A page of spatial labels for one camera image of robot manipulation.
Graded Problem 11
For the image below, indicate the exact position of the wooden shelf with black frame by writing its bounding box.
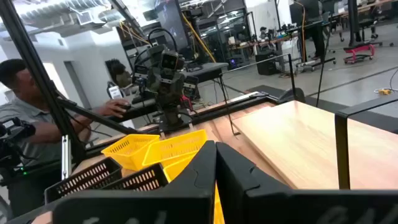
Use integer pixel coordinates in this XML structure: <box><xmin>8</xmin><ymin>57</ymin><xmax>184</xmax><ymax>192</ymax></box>
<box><xmin>217</xmin><ymin>52</ymin><xmax>398</xmax><ymax>190</ymax></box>

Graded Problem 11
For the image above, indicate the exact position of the person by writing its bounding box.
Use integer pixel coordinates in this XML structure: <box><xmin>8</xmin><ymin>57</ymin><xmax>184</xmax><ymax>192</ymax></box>
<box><xmin>0</xmin><ymin>58</ymin><xmax>131</xmax><ymax>217</ymax></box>
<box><xmin>289</xmin><ymin>0</ymin><xmax>326</xmax><ymax>60</ymax></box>
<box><xmin>104</xmin><ymin>58</ymin><xmax>132</xmax><ymax>88</ymax></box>

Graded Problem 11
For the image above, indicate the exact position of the yellow slotted plastic basket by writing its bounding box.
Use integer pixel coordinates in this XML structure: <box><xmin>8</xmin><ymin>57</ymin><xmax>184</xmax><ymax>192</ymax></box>
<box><xmin>101</xmin><ymin>133</ymin><xmax>160</xmax><ymax>171</ymax></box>
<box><xmin>163</xmin><ymin>154</ymin><xmax>225</xmax><ymax>224</ymax></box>
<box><xmin>142</xmin><ymin>129</ymin><xmax>208</xmax><ymax>169</ymax></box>

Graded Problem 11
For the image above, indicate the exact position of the black box on floor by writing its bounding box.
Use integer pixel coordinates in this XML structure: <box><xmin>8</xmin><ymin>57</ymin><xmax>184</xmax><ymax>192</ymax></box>
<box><xmin>255</xmin><ymin>51</ymin><xmax>278</xmax><ymax>76</ymax></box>

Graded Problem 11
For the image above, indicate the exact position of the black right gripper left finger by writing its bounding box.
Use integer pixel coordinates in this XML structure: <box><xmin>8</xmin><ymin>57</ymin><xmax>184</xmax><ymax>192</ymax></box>
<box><xmin>52</xmin><ymin>140</ymin><xmax>217</xmax><ymax>224</ymax></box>

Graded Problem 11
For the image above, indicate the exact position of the red wheeled cart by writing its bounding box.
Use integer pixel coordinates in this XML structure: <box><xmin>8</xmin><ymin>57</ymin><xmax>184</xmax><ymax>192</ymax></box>
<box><xmin>343</xmin><ymin>44</ymin><xmax>376</xmax><ymax>65</ymax></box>

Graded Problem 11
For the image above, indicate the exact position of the black slotted plastic basket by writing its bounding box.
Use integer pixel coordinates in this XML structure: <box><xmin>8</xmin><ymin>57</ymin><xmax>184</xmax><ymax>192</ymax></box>
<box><xmin>44</xmin><ymin>157</ymin><xmax>123</xmax><ymax>205</ymax></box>
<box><xmin>102</xmin><ymin>163</ymin><xmax>169</xmax><ymax>191</ymax></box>

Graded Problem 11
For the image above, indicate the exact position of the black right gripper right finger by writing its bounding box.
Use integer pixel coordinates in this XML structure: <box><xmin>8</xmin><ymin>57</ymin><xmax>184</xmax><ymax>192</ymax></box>
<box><xmin>216</xmin><ymin>142</ymin><xmax>398</xmax><ymax>224</ymax></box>

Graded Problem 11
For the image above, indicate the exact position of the yellow hanging cable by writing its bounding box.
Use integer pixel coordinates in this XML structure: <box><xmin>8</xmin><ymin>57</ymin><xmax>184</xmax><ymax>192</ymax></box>
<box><xmin>181</xmin><ymin>12</ymin><xmax>217</xmax><ymax>63</ymax></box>

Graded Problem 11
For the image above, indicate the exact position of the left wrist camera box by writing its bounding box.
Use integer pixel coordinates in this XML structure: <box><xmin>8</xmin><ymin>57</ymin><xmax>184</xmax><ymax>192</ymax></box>
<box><xmin>160</xmin><ymin>51</ymin><xmax>180</xmax><ymax>71</ymax></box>

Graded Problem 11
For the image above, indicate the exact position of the black camera on mount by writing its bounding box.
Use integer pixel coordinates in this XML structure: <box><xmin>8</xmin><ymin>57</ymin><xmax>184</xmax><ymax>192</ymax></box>
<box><xmin>0</xmin><ymin>117</ymin><xmax>37</xmax><ymax>170</ymax></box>

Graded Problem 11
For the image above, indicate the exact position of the black aluminium frame post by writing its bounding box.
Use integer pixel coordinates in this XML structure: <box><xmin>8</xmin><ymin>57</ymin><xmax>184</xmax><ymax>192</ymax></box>
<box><xmin>0</xmin><ymin>0</ymin><xmax>88</xmax><ymax>164</ymax></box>

